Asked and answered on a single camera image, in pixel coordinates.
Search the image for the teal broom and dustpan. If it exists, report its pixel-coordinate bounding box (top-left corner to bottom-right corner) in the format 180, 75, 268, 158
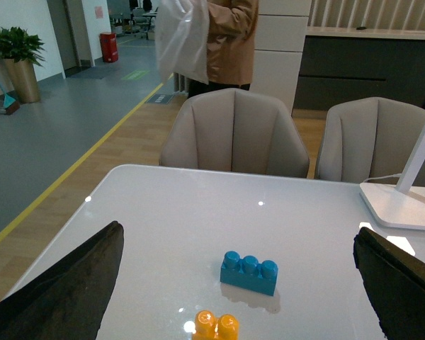
0, 82, 21, 115

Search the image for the blue three-stud block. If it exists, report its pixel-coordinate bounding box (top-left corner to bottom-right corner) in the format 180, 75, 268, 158
220, 251, 278, 296

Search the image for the white desk lamp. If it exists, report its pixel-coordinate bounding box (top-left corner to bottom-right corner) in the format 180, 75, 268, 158
360, 125, 425, 230

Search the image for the red bin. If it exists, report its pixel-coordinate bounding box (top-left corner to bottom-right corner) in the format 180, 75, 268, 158
99, 32, 118, 63

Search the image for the person in tan jacket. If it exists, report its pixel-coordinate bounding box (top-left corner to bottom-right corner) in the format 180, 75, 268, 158
188, 0, 259, 98

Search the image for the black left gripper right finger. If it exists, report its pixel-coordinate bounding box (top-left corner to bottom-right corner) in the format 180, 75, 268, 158
353, 227, 425, 339

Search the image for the yellow two-stud block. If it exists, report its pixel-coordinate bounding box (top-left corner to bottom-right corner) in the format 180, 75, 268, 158
191, 310, 240, 340

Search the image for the white cabinet column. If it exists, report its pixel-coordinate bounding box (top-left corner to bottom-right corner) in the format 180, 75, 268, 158
250, 0, 312, 111

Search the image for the beige right chair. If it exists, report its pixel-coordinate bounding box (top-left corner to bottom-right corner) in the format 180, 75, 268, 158
314, 97, 425, 185

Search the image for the dark kitchen counter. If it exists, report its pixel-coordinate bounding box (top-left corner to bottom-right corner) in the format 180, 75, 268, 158
294, 35, 425, 111

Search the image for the beige chair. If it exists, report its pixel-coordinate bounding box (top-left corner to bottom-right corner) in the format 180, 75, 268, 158
314, 97, 425, 185
159, 89, 310, 178

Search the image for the green potted plant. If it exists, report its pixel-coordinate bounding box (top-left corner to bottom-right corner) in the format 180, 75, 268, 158
0, 26, 45, 103

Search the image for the translucent plastic bag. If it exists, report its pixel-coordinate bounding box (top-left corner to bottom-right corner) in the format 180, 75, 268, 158
155, 0, 210, 84

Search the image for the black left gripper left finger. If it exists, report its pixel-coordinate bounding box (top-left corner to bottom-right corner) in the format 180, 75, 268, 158
0, 221, 124, 339

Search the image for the beige left chair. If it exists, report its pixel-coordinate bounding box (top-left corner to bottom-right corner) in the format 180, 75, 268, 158
159, 89, 310, 178

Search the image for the white lamp cable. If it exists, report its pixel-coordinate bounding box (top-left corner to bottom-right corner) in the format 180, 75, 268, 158
362, 172, 404, 184

